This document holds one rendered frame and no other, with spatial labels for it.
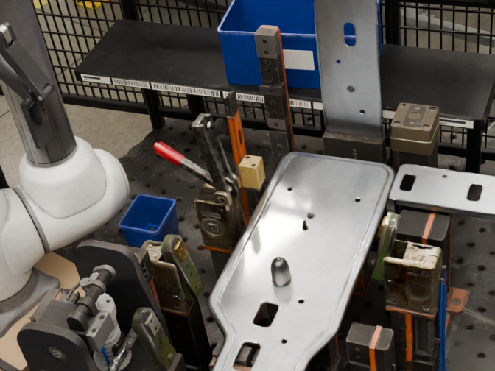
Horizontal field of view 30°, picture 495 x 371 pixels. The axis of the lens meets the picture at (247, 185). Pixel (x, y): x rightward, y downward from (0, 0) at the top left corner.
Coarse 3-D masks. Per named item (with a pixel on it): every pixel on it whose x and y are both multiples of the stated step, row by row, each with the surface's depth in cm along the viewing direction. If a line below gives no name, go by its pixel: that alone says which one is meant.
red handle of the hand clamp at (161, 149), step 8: (160, 144) 161; (160, 152) 161; (168, 152) 161; (176, 152) 162; (176, 160) 161; (184, 160) 162; (184, 168) 162; (192, 168) 162; (200, 168) 162; (200, 176) 162; (208, 176) 162; (208, 184) 163
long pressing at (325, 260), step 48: (288, 192) 170; (336, 192) 168; (384, 192) 167; (240, 240) 161; (288, 240) 160; (336, 240) 159; (240, 288) 154; (288, 288) 152; (336, 288) 151; (240, 336) 146; (288, 336) 144
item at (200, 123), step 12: (204, 120) 155; (216, 120) 152; (204, 132) 153; (216, 132) 153; (204, 144) 155; (216, 144) 158; (204, 156) 157; (216, 156) 157; (216, 168) 158; (228, 168) 161; (216, 180) 160; (228, 180) 163; (228, 192) 161
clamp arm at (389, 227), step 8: (392, 216) 145; (400, 216) 146; (384, 224) 145; (392, 224) 144; (384, 232) 145; (392, 232) 144; (384, 240) 146; (392, 240) 146; (384, 248) 148; (392, 248) 150; (376, 256) 149; (384, 256) 149; (392, 256) 152; (376, 264) 151; (376, 272) 152
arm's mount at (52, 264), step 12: (36, 264) 202; (48, 264) 201; (60, 264) 201; (72, 264) 200; (60, 276) 198; (72, 276) 198; (60, 288) 195; (24, 324) 189; (12, 336) 187; (0, 348) 185; (12, 348) 184; (12, 360) 182; (24, 360) 182
